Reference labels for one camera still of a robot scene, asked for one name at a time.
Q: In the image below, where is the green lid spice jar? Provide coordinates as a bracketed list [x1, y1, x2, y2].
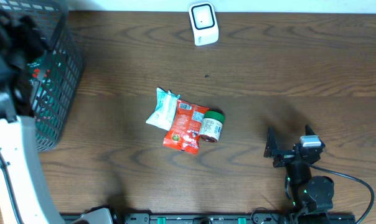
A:
[199, 111, 225, 142]

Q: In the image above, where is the orange snack packet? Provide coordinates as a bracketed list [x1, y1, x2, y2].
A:
[163, 100, 210, 155]

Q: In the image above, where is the mint green wipes pack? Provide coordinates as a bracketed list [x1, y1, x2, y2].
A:
[146, 88, 181, 131]

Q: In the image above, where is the green product pouch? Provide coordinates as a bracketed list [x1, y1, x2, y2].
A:
[27, 57, 50, 84]

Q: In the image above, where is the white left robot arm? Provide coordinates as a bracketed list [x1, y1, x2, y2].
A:
[0, 1, 117, 223]

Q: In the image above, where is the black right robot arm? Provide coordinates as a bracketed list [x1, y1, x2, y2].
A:
[264, 125, 334, 213]

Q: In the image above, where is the white barcode scanner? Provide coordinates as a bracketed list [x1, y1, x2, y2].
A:
[189, 2, 219, 46]

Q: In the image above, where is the grey plastic mesh basket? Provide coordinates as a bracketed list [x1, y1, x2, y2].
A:
[0, 0, 84, 152]

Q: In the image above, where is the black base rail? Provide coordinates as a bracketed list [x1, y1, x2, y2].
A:
[60, 212, 357, 224]

